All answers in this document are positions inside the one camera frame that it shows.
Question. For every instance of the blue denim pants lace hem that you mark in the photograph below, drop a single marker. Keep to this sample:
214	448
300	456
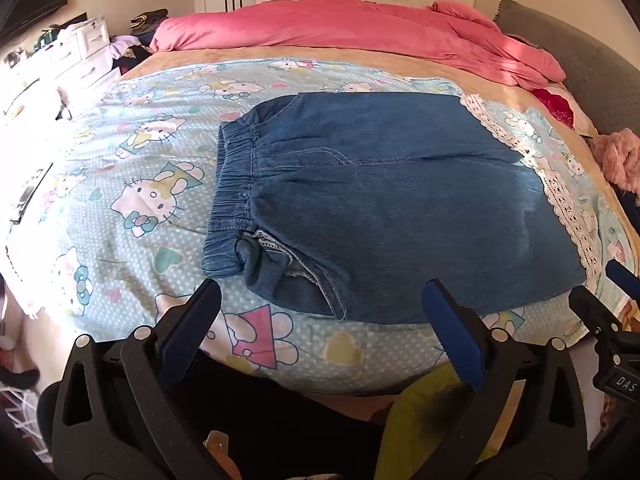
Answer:
400	210

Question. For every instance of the cartoon cat printed blue blanket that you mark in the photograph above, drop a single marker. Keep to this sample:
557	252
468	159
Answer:
150	185

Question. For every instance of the pink fluffy cloth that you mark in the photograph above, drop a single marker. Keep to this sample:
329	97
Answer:
620	157

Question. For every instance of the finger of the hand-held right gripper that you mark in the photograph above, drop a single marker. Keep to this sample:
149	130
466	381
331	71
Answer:
625	275
595	310

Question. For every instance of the grey quilted headboard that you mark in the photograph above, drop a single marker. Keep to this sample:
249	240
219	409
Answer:
575	50

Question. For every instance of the pink duvet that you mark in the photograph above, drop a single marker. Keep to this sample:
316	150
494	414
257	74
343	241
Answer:
300	25

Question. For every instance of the white dresser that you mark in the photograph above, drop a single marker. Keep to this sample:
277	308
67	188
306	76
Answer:
85	50

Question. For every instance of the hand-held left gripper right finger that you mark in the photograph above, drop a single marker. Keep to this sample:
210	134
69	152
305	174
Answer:
452	330

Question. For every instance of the person's green fleece top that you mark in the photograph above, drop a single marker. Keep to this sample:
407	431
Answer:
420	425

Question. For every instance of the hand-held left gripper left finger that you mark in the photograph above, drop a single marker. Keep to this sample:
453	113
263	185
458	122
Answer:
192	325

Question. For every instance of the pile of clothes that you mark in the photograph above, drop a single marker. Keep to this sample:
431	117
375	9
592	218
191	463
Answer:
140	35

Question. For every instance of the person's black trousers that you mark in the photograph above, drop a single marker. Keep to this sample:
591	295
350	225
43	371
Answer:
280	425

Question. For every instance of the red patterned cloth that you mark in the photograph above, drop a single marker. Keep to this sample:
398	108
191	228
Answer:
555	102

